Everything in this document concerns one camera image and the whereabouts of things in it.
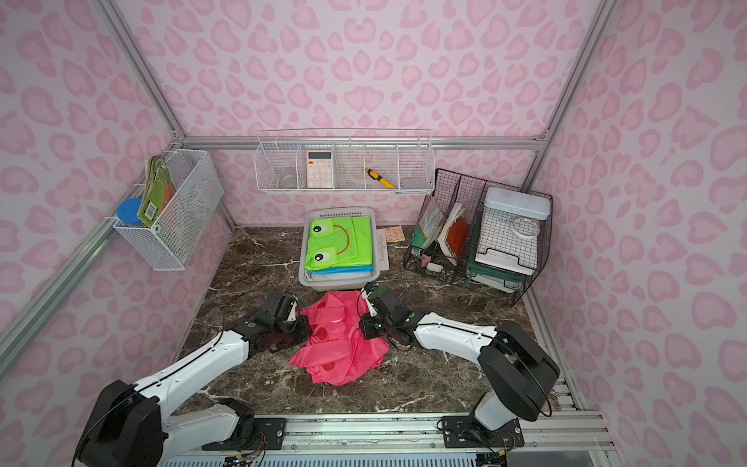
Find blue raincoat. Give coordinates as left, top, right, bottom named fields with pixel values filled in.
left=309, top=265, right=375, bottom=276

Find pink raincoat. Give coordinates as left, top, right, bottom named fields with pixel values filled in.
left=290, top=291, right=390, bottom=386

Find green frog raincoat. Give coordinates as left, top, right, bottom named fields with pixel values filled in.
left=305, top=216, right=374, bottom=272

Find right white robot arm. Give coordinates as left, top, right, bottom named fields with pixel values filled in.
left=356, top=282, right=560, bottom=431

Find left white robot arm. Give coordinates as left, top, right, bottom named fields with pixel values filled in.
left=73, top=292, right=311, bottom=466

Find white perforated plastic basket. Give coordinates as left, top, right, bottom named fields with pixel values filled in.
left=299, top=206, right=381, bottom=292

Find green booklets in basket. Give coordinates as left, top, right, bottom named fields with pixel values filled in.
left=137, top=156, right=177, bottom=228

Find white paper sheet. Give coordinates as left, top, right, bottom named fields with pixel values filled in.
left=377, top=229, right=390, bottom=272

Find tan patterned card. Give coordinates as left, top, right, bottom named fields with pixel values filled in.
left=384, top=226, right=406, bottom=243

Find books in black rack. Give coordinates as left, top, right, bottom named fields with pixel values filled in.
left=412, top=198, right=470, bottom=266

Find white plastic lidded box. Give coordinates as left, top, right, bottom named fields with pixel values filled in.
left=475, top=187, right=552, bottom=276

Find clear tape roll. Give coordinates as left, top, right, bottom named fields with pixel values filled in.
left=511, top=217, right=541, bottom=239

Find white calculator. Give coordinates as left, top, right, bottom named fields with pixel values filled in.
left=307, top=150, right=335, bottom=189

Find blue round lid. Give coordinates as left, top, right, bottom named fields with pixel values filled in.
left=117, top=198, right=143, bottom=227

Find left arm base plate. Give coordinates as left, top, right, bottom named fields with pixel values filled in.
left=202, top=416, right=287, bottom=453

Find black wire rack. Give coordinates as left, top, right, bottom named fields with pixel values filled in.
left=404, top=169, right=552, bottom=305

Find white mesh wall basket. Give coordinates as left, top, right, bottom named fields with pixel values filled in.
left=114, top=149, right=224, bottom=272

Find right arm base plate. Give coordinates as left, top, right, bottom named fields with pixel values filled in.
left=436, top=416, right=525, bottom=451

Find white wire wall shelf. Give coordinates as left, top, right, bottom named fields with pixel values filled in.
left=254, top=133, right=436, bottom=194

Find aluminium corner frame post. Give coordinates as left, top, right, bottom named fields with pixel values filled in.
left=91, top=0, right=186, bottom=147

